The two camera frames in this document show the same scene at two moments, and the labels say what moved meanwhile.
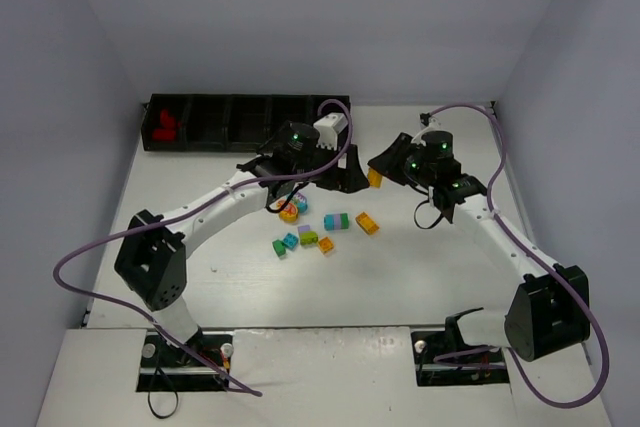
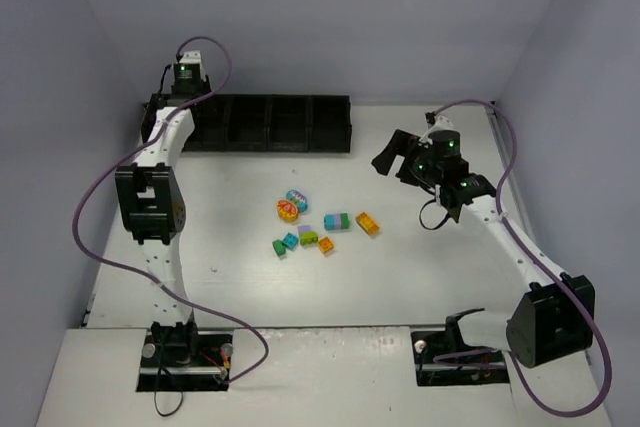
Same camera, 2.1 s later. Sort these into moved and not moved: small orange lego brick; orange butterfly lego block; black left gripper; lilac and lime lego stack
Moved: black left gripper
Not moved: small orange lego brick; lilac and lime lego stack; orange butterfly lego block
